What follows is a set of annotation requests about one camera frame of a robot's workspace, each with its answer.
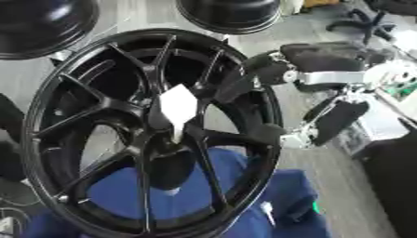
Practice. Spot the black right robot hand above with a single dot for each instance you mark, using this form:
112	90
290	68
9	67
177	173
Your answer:
323	57

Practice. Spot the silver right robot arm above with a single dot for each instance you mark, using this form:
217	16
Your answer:
401	88

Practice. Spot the black spoked wheel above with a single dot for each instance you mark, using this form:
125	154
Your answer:
108	105

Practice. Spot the black office chair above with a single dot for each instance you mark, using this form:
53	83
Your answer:
369	23

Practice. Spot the large black round rim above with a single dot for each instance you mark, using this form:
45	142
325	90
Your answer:
41	28

